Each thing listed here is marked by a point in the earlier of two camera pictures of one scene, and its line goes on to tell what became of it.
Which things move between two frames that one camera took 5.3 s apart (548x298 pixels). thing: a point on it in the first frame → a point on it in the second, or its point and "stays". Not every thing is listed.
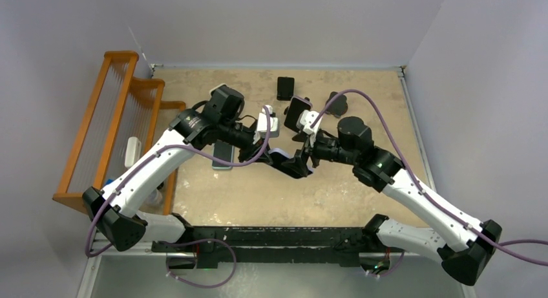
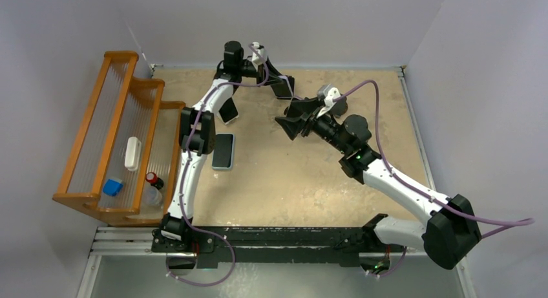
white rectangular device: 133,151 stays
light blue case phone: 224,150 stays
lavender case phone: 278,156 → 285,89
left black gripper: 251,149 → 272,75
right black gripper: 298,163 → 293,126
